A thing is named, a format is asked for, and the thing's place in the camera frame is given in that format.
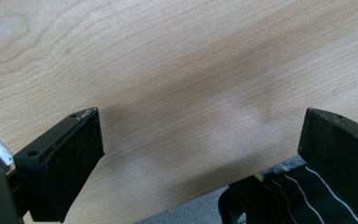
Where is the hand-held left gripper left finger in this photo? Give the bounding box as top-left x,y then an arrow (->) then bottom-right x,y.
13,106 -> 105,224

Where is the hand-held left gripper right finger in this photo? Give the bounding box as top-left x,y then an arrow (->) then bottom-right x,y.
297,106 -> 358,224

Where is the black bag with white stripes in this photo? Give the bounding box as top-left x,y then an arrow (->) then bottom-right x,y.
217,155 -> 358,224

